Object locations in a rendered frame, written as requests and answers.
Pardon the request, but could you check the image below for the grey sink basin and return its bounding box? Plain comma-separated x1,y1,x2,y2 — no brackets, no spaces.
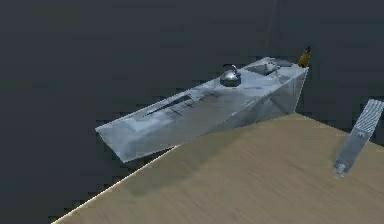
244,60,294,77

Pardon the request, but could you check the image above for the silver kettle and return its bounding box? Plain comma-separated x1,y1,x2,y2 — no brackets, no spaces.
219,64,242,88

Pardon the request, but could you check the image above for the brown bottle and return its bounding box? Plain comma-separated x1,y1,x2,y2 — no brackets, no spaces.
297,45,313,69

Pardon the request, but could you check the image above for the grey kitchen counter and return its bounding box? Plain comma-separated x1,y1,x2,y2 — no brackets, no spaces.
94,56,310,164

